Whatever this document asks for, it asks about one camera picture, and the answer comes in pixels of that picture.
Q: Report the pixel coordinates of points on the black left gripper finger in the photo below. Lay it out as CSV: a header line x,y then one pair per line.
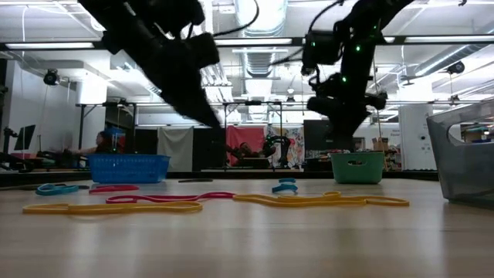
x,y
197,104

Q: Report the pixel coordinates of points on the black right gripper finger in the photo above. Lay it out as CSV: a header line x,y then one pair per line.
x,y
339,131
355,131

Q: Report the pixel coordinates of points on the yellow rubber band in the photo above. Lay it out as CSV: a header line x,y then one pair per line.
x,y
251,198
38,209
347,201

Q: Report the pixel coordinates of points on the blue rubber band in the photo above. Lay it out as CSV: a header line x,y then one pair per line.
x,y
283,188
287,180
42,190

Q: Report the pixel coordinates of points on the red rubber band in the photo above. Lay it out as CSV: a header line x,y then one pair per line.
x,y
116,188
220,195

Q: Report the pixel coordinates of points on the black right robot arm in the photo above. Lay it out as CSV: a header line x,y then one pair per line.
x,y
363,58

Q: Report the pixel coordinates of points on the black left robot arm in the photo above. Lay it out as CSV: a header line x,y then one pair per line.
x,y
135,11

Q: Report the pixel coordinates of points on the black overhead beam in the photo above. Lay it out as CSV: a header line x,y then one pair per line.
x,y
154,42

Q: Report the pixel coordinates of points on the cardboard box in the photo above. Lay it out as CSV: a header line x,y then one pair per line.
x,y
380,144

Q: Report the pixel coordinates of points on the teal plastic basket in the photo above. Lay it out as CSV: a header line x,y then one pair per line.
x,y
357,173

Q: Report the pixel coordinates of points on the colourful patterned cloth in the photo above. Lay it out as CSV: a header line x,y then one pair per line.
x,y
295,146

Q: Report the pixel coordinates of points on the grey cloth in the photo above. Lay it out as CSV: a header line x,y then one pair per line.
x,y
175,148

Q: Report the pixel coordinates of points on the red cloth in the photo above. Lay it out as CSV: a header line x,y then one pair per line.
x,y
247,133

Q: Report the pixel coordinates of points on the person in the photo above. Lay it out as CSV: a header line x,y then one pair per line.
x,y
245,148
103,144

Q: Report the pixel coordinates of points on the white ceiling light bar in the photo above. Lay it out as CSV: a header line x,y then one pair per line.
x,y
50,45
447,38
252,41

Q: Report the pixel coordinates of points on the blue perforated plastic basket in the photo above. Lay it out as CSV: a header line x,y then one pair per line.
x,y
127,170

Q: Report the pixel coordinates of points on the grey translucent plastic basket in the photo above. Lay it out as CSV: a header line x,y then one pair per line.
x,y
463,177

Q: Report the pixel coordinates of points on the black computer monitor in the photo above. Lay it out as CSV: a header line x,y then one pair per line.
x,y
25,137

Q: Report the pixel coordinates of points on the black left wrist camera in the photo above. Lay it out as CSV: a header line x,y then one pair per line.
x,y
202,50

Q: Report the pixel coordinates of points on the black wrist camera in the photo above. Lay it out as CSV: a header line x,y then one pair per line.
x,y
320,50
202,50

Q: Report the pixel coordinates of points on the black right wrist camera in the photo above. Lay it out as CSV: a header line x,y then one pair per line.
x,y
320,50

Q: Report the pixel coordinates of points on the silver ventilation duct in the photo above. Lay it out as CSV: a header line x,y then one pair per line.
x,y
260,23

